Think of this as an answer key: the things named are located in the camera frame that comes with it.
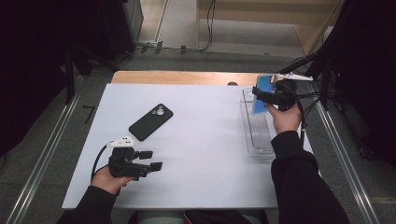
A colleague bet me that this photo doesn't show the black phone case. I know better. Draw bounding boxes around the black phone case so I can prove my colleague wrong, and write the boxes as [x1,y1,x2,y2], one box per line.
[128,103,175,142]

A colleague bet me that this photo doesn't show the aluminium floor rail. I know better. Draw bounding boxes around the aluminium floor rail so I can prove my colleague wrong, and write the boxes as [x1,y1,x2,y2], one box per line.
[311,92,381,224]
[6,76,84,224]

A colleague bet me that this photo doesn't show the clear plastic rack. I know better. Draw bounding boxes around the clear plastic rack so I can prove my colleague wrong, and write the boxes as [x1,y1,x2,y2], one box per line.
[238,87,277,161]

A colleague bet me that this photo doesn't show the blue phone case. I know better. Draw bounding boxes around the blue phone case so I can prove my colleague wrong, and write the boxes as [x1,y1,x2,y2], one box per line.
[252,74,276,116]

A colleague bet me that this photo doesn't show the person's left hand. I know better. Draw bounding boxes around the person's left hand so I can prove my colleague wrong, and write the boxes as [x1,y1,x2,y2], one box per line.
[91,165,134,195]

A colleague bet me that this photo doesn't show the bundle of black cables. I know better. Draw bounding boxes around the bundle of black cables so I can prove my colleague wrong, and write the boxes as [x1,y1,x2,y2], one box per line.
[297,91,322,123]

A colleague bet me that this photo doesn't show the black floor cable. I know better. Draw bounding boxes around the black floor cable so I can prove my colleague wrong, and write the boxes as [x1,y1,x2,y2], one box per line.
[178,0,218,53]

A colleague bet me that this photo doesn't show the person's right hand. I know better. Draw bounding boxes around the person's right hand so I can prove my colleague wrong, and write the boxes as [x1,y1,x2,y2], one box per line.
[264,102,303,135]

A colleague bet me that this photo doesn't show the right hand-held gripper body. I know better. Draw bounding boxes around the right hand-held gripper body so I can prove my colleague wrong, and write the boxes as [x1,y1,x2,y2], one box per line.
[264,72,314,112]

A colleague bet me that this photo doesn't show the wooden shelf unit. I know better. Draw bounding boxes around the wooden shelf unit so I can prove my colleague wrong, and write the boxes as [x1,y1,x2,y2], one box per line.
[195,0,344,56]

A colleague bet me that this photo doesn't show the black metal stand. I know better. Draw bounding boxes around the black metal stand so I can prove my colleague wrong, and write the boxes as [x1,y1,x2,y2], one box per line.
[62,46,120,105]
[277,0,347,110]

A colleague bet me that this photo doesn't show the dark cabinet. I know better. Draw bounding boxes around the dark cabinet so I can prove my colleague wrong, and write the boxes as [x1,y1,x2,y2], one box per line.
[99,0,145,61]

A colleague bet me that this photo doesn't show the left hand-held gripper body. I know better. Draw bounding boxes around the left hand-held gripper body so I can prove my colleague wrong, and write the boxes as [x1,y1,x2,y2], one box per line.
[106,136,153,182]

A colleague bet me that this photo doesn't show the white board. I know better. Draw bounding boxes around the white board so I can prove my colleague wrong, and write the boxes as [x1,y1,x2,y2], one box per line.
[61,83,314,209]

